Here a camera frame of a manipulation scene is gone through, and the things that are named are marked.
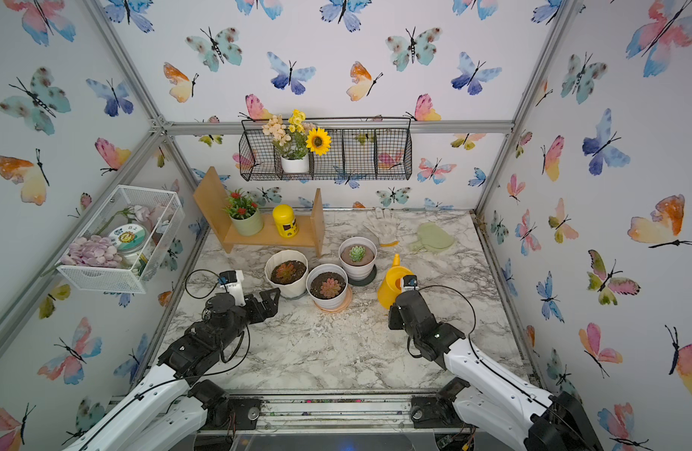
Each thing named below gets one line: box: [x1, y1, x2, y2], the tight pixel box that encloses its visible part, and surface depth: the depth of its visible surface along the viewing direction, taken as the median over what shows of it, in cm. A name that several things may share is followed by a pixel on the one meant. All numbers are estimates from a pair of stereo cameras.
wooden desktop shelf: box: [193, 166, 326, 258], surface depth 103 cm
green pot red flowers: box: [222, 187, 265, 236], surface depth 100 cm
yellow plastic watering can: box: [377, 253, 414, 310], surface depth 84 cm
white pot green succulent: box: [338, 235, 378, 281], surface depth 96 cm
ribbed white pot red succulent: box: [264, 249, 310, 299], surface depth 93 cm
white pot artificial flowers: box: [261, 108, 332, 173], surface depth 86 cm
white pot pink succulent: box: [305, 263, 349, 311], surface depth 91 cm
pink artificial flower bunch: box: [60, 234, 124, 268], surface depth 61 cm
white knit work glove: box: [362, 206, 403, 248], surface depth 117 cm
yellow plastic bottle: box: [272, 203, 299, 239], surface depth 99 cm
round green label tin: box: [109, 223, 149, 253], surface depth 67 cm
